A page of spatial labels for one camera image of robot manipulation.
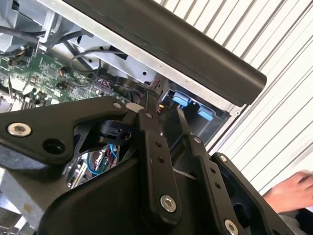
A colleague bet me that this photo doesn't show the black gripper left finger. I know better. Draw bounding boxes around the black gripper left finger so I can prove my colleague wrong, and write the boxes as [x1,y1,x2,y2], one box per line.
[0,94,183,226]

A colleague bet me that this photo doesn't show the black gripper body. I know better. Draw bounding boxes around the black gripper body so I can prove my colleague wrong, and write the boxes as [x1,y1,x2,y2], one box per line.
[36,156,221,235]

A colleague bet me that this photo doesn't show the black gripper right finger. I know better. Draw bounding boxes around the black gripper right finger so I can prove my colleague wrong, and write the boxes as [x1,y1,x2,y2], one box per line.
[176,109,294,235]

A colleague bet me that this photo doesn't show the hard disk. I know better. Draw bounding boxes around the hard disk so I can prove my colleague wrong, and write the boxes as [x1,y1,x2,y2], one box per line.
[172,95,189,108]

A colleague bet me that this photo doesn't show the person's bare hand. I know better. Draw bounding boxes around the person's bare hand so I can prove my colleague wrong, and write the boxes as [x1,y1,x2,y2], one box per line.
[264,171,313,213]

